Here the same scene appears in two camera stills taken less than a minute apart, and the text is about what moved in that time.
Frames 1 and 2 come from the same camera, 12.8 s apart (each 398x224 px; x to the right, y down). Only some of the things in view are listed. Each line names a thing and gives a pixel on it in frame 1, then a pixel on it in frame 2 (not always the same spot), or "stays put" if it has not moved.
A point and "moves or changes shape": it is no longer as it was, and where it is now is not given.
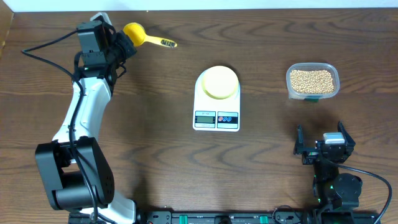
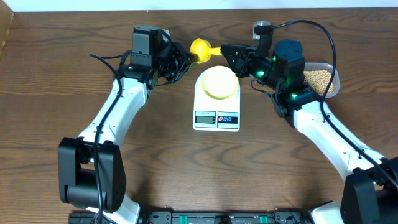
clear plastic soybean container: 311,81 stays put
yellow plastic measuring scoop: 136,32 moves or changes shape
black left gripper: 125,43 to 179,56
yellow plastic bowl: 220,83 stays put
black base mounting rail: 238,217 stays put
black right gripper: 310,154 to 245,54
